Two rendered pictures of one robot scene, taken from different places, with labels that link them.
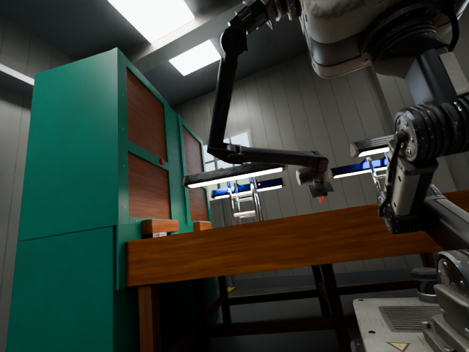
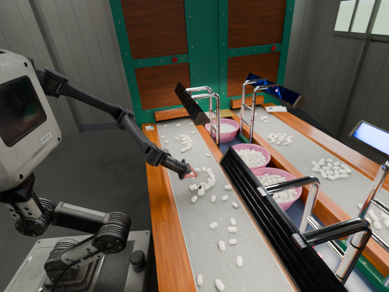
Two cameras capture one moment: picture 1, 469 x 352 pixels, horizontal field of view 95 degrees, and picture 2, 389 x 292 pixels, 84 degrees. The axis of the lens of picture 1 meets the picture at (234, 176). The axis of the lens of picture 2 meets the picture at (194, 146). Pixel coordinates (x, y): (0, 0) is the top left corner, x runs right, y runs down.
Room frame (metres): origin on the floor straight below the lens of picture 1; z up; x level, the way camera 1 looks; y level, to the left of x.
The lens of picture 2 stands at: (0.76, -1.21, 1.51)
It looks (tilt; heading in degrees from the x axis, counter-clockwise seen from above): 31 degrees down; 69
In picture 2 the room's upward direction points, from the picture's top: 5 degrees counter-clockwise
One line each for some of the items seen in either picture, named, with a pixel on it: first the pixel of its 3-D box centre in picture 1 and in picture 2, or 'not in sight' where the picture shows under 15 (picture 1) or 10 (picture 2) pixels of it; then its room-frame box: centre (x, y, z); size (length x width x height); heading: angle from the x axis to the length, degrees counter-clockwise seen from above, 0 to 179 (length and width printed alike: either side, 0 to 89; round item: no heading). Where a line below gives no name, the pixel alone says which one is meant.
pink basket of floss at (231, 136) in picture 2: not in sight; (221, 130); (1.53, 0.12, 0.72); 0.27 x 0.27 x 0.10
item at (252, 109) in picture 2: (250, 208); (257, 113); (1.70, -0.08, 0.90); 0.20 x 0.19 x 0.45; 80
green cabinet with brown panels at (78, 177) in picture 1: (148, 170); (202, 42); (1.66, 0.68, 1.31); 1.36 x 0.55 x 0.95; 170
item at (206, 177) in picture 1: (233, 172); (189, 99); (1.23, 0.00, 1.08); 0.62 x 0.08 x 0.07; 80
